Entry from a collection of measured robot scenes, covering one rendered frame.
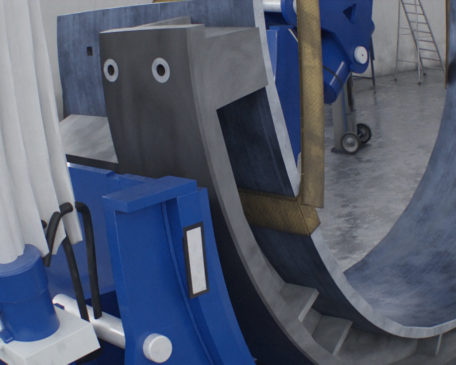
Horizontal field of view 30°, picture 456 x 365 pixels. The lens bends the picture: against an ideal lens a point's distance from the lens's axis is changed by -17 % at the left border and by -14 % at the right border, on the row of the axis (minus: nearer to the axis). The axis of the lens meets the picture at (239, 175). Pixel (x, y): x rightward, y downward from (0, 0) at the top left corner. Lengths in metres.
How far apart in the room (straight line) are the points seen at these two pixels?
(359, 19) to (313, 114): 3.41
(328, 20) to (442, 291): 2.46
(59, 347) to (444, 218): 2.06
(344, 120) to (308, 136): 9.49
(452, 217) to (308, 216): 1.52
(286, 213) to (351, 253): 5.95
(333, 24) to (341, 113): 6.36
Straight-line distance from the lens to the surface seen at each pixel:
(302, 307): 2.08
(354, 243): 8.09
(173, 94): 1.67
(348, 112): 11.43
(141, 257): 1.60
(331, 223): 8.69
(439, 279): 3.01
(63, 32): 2.22
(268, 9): 4.94
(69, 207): 1.63
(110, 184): 1.81
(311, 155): 1.89
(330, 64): 5.16
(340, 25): 5.13
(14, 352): 1.56
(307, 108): 1.89
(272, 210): 1.91
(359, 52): 5.24
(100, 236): 1.90
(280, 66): 4.66
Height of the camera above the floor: 2.50
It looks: 14 degrees down
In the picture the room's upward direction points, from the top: 4 degrees counter-clockwise
